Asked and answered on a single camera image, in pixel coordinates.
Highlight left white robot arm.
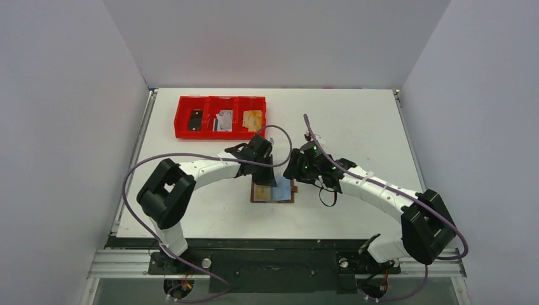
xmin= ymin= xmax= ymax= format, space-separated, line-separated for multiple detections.
xmin=136 ymin=135 xmax=276 ymax=273

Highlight red right bin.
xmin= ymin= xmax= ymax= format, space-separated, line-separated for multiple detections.
xmin=233 ymin=96 xmax=266 ymax=140

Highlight black card holder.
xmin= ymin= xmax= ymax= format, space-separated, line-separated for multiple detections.
xmin=187 ymin=109 xmax=203 ymax=132

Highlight red bin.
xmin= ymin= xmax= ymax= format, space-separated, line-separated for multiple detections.
xmin=174 ymin=96 xmax=208 ymax=140
xmin=233 ymin=96 xmax=266 ymax=140
xmin=207 ymin=96 xmax=236 ymax=140

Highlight yellow card holder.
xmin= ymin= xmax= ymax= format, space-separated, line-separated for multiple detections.
xmin=242 ymin=110 xmax=263 ymax=132

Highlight white cards in bin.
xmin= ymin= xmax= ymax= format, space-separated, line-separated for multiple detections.
xmin=213 ymin=118 xmax=224 ymax=132

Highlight red middle bin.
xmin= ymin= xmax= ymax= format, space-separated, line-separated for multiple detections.
xmin=207 ymin=96 xmax=236 ymax=140

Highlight white VIP card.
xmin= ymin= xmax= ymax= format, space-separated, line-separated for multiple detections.
xmin=215 ymin=110 xmax=233 ymax=132

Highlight brown leather card holder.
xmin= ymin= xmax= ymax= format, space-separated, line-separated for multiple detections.
xmin=250 ymin=176 xmax=297 ymax=203

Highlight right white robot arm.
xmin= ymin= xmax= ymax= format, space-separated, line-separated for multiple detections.
xmin=283 ymin=141 xmax=456 ymax=271

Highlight beige signature card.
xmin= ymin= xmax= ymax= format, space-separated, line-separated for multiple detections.
xmin=254 ymin=185 xmax=273 ymax=201

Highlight red left bin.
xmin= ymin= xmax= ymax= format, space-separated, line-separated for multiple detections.
xmin=174 ymin=96 xmax=208 ymax=140

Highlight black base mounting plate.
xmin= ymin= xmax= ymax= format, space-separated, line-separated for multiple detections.
xmin=106 ymin=236 xmax=424 ymax=294

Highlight aluminium frame rail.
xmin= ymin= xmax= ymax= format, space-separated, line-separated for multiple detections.
xmin=86 ymin=248 xmax=468 ymax=280

